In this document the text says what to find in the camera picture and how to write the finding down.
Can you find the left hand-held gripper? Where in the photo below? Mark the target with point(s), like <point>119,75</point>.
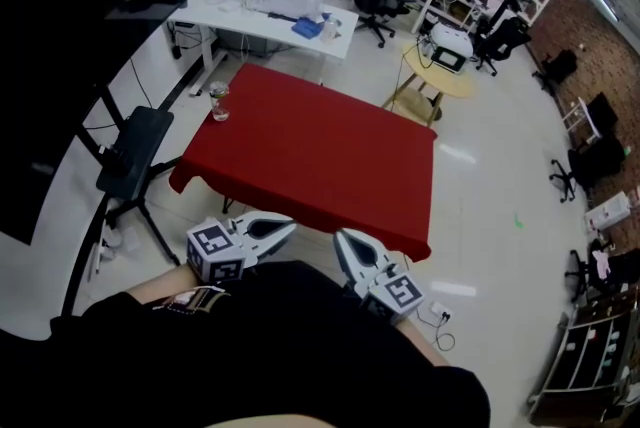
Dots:
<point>215,251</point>

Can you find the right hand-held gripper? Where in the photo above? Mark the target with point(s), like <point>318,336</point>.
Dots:
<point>395,296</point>

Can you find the person's left forearm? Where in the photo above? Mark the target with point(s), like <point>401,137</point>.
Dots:
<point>165,283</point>

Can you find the person's right forearm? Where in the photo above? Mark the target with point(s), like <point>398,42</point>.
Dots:
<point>422,341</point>

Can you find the red cloth-covered table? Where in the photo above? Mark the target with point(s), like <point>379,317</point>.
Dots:
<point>310,146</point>

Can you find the gold white chest badge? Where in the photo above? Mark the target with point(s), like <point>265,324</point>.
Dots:
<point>195,300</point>

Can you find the person's black shirt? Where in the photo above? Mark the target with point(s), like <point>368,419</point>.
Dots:
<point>250,356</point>

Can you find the black stand with flat top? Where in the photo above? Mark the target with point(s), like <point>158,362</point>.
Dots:
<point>135,151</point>

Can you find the round wooden side table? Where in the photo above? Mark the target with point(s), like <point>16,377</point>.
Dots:
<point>440,81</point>

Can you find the white desk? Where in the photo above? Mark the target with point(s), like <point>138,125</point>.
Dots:
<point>270,28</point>

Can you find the blue box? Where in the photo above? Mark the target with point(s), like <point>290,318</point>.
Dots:
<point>305,28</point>

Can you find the black power adapter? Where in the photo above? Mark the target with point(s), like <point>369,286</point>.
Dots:
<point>177,48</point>

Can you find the clear plastic cup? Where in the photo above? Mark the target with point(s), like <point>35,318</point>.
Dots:
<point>330,30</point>

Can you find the white appliance with screen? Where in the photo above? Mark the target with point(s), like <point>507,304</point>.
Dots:
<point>450,43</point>

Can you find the dark wooden cabinet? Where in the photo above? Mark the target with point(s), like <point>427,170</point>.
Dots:
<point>585,356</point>

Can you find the white cardboard box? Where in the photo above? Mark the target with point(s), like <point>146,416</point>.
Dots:
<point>607,211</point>

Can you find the black office chair with clothes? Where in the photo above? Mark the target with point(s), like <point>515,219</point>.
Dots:
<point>615,266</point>

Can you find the large black television screen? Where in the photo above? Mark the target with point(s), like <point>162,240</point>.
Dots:
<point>60,41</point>

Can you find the black coat rack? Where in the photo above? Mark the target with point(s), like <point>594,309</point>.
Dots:
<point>510,1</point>

